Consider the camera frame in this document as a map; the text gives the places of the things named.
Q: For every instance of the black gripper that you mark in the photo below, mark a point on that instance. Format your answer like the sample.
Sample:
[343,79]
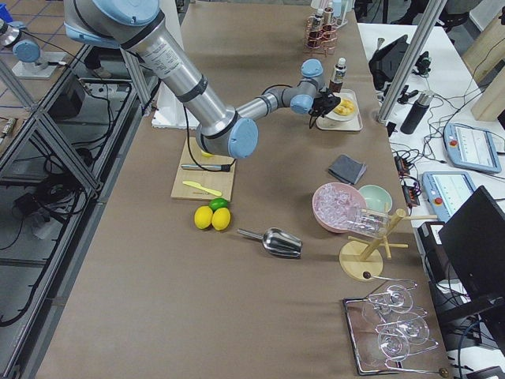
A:
[326,103]

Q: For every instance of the white round plate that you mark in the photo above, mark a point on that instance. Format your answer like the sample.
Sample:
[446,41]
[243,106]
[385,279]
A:
[344,95]

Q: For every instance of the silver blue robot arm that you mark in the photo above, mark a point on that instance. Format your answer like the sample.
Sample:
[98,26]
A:
[139,27]

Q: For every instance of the white rabbit tray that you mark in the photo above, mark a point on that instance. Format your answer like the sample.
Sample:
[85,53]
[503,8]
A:
[353,125]

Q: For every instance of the dark tea bottle on tray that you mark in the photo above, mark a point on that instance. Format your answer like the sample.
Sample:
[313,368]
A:
[337,77]

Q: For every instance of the dark bottle in rack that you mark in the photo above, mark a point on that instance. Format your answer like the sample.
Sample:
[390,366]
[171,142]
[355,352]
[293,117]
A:
[316,25]

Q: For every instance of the grey folded cloth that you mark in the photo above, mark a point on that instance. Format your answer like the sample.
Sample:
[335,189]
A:
[347,169]

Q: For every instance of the black thermos bottle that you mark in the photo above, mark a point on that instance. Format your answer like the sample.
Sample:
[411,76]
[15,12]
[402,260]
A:
[417,112]

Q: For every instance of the pink bowl of ice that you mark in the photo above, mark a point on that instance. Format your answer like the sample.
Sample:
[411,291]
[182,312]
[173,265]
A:
[332,203]

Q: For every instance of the mint green bowl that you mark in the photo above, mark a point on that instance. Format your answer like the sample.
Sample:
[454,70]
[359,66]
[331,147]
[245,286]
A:
[376,198]

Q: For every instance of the bamboo cutting board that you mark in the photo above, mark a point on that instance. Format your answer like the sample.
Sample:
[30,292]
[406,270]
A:
[219,181]

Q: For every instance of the steel muddler black tip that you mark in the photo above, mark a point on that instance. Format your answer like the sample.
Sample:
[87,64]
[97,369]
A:
[211,168]

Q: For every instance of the clear glass mug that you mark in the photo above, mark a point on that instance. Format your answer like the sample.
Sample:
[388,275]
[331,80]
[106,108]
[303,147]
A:
[368,222]

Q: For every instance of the yellow plastic knife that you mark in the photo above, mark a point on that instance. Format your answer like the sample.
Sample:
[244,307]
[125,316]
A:
[198,186]

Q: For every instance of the steel ice scoop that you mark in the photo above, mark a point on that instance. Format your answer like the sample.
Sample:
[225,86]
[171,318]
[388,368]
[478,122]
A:
[277,242]

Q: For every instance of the green lime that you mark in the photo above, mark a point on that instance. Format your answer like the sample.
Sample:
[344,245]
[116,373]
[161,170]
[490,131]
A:
[218,203]

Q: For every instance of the lower blue teach pendant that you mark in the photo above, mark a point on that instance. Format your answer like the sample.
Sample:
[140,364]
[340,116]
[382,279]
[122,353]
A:
[447,191]

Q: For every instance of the blue teach pendant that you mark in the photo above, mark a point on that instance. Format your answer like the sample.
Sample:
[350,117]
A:
[471,147]
[447,191]

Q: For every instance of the upper blue teach pendant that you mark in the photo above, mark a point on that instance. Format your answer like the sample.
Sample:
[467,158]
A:
[471,147]

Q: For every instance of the lower yellow lemon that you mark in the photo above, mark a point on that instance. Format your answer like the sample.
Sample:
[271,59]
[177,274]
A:
[221,219]

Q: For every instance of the yellow lemon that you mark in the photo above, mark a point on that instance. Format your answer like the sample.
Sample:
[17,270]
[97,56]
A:
[202,217]
[221,219]

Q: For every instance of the wooden mug tree stand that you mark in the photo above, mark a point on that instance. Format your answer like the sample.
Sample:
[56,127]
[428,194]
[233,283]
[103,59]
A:
[361,258]

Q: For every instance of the upper yellow lemon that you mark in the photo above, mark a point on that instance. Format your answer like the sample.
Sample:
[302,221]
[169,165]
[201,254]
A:
[202,217]

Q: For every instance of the black monitor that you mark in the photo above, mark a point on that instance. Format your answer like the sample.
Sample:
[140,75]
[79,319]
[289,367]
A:
[473,240]

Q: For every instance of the upper wine glass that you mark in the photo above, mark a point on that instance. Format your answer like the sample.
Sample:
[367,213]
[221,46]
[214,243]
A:
[395,299]

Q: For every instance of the chrome wine glass rack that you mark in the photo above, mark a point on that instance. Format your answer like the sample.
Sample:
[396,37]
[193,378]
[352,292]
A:
[361,320]

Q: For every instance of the lower wine glass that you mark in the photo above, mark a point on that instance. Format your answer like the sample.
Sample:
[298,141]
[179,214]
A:
[398,340]

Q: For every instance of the copper wire bottle rack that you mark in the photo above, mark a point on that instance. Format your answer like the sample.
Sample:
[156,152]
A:
[328,37]

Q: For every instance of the aluminium frame post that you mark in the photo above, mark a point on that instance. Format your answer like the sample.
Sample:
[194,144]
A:
[428,20]

